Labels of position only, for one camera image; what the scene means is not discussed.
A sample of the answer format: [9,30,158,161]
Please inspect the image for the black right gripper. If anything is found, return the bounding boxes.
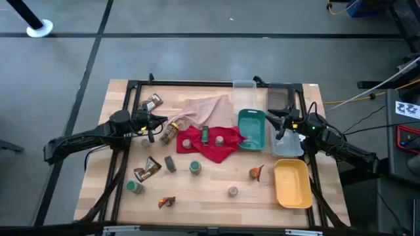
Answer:
[264,109,308,141]

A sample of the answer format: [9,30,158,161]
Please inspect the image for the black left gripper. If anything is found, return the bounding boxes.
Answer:
[131,110,169,144]

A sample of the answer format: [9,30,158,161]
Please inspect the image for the yellow-lid spice jar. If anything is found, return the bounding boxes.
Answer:
[159,121,180,146]

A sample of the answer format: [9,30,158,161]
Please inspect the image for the brown spice sachet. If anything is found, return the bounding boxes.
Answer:
[133,155,162,183]
[140,93,164,113]

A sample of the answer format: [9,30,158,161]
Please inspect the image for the dark grey spice tin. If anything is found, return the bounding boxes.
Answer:
[163,155,177,174]

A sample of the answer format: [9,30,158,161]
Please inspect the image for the orange foil spice packet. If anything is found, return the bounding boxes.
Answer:
[248,164,265,182]
[157,196,177,210]

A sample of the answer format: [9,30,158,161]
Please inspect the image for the green-lid glass spice jar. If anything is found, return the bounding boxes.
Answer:
[125,179,144,195]
[188,160,203,176]

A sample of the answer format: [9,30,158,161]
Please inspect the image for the pale grey plastic bin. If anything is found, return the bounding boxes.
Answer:
[269,123,305,157]

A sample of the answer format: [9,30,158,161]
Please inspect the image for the teal plastic bin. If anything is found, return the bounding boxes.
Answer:
[237,108,267,151]

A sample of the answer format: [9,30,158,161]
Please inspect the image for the smoky grey plastic bin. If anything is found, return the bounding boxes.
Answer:
[266,82,295,112]

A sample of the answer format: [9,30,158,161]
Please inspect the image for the clear plastic bin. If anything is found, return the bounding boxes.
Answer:
[232,79,258,114]

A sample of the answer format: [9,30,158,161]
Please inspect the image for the beige cloth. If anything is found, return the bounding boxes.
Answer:
[166,94,234,131]

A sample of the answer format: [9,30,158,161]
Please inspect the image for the yellow plastic bin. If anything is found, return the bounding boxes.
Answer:
[273,158,314,210]

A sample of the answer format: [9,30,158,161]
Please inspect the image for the red cloth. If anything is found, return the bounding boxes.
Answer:
[176,125,247,164]

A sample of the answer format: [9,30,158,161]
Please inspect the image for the black cabinet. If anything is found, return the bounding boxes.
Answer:
[385,88,420,184]

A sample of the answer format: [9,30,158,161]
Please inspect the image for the white printed paper label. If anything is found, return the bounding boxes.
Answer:
[395,100,420,119]

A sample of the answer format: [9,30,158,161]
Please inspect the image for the grey metal foot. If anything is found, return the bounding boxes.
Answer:
[0,139,26,154]

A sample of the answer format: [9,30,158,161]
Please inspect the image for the blue box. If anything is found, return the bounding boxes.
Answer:
[346,0,394,18]

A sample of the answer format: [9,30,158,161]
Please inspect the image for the black pole with white base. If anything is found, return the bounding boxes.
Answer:
[5,0,54,39]

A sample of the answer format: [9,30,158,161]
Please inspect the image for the black equipment stand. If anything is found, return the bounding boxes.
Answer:
[356,0,420,90]

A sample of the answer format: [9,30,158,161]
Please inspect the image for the black aluminium table frame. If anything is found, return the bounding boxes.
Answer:
[80,73,350,230]

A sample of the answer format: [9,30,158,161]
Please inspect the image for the yellow cable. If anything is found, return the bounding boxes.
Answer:
[326,0,360,16]
[323,77,420,106]

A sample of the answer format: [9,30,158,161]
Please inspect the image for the black cable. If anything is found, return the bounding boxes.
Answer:
[350,104,388,132]
[343,121,420,136]

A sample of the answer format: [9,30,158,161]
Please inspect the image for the silver aluminium rail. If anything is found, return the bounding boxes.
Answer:
[102,225,141,234]
[284,229,324,236]

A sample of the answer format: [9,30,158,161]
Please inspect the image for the white cable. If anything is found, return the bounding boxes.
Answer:
[324,55,420,113]

